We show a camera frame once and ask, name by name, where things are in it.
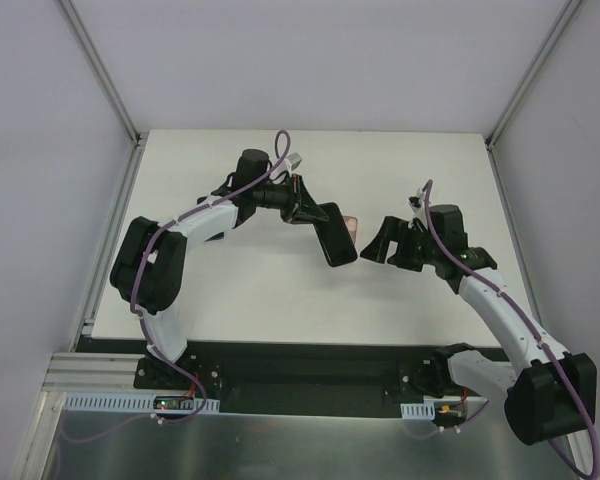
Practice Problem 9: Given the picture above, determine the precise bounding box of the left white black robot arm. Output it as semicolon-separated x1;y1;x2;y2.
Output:
109;149;341;389

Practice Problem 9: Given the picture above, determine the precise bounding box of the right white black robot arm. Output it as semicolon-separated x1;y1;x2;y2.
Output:
360;205;597;445

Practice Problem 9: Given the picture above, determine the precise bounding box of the black smartphone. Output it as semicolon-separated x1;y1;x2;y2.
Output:
314;202;358;268
205;232;225;242

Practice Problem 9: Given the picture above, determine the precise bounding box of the aluminium frame post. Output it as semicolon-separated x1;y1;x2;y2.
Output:
485;0;586;152
54;0;143;146

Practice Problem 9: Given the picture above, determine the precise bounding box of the pink silicone phone case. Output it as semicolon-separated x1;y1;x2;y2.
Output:
342;215;359;244

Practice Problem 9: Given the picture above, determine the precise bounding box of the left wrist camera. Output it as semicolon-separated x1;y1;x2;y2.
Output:
285;153;302;171

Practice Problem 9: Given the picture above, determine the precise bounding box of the white cable duct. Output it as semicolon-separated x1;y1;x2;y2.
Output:
400;401;436;421
64;393;220;415

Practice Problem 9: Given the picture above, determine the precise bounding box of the purple cable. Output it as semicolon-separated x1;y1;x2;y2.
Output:
128;129;296;426
419;179;599;479

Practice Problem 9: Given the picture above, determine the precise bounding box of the left aluminium frame post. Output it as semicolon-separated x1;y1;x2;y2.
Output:
54;0;143;146

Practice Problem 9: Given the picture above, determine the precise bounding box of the right aluminium frame post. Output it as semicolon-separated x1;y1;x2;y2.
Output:
485;0;586;152

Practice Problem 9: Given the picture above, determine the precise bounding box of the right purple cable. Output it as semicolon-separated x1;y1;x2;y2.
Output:
419;179;599;479

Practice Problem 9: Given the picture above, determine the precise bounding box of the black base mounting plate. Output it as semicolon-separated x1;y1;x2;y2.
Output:
75;335;486;416

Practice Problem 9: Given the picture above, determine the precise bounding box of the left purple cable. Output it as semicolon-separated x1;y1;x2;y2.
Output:
128;129;296;426

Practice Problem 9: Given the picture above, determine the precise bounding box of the right white cable duct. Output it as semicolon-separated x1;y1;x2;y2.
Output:
400;401;436;421

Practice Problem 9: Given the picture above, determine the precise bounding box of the left white cable duct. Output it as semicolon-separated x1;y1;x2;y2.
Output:
64;393;220;415

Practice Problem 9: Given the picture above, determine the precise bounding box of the front aluminium rail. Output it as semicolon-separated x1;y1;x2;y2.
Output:
42;349;146;391

